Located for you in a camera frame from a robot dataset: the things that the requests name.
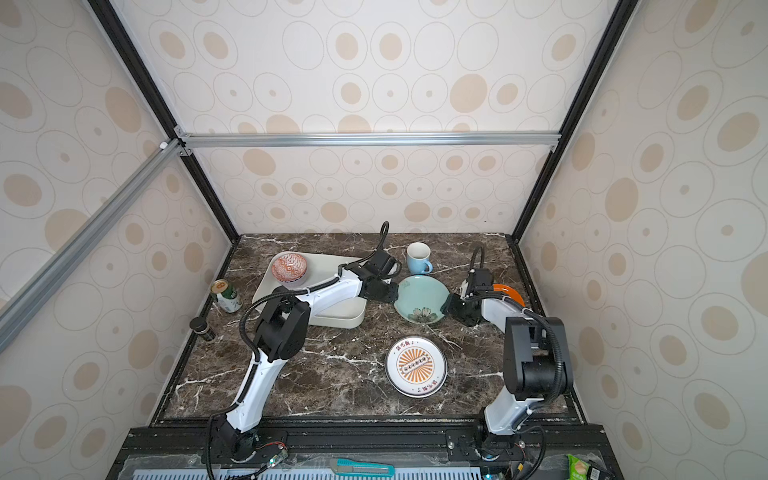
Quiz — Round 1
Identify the silver aluminium rail left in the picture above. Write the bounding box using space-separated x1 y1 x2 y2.
1 139 182 350

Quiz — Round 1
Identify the teal utility knife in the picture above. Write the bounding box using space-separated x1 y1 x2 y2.
329 458 396 478

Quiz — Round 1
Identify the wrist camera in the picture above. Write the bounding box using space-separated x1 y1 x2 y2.
365 249 402 279
463 267 494 298

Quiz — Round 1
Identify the white orange sunburst plate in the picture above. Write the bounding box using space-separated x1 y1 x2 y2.
385 336 448 398

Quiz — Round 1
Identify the black frame post left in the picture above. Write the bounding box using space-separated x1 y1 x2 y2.
86 0 241 244

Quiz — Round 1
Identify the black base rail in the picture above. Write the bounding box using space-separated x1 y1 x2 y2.
107 419 623 479

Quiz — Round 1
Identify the black frame post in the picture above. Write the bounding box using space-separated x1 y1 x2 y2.
86 0 241 244
506 0 639 247

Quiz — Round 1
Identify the light blue ceramic mug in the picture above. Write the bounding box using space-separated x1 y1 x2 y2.
406 242 433 275

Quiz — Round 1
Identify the black frame post right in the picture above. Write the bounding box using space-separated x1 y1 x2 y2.
506 0 639 247

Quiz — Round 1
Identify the small dark cap bottle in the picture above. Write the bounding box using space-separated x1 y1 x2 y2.
189 316 216 342

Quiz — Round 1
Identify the white plastic bin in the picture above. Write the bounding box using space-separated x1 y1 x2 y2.
252 251 367 329

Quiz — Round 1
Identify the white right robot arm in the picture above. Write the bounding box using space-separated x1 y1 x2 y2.
441 245 573 437

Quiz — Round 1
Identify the green label drink bottle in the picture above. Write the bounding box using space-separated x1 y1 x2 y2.
210 279 242 313

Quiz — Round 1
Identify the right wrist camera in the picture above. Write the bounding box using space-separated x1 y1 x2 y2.
463 267 494 298

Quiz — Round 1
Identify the red patterned bowl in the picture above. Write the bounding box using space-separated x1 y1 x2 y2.
270 252 309 286

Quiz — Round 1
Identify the mint green flower plate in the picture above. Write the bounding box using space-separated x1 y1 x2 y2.
394 275 450 325

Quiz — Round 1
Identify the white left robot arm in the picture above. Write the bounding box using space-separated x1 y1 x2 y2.
204 221 402 466

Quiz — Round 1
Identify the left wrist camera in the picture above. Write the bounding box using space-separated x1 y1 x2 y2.
365 249 402 279

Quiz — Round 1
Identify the silver aluminium rail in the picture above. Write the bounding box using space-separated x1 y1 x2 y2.
180 131 561 149
1 139 182 350

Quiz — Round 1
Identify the green snack packet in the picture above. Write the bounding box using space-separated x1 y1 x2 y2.
567 454 615 480

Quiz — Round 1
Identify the silver aluminium rail back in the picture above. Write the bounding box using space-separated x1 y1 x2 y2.
180 131 561 149

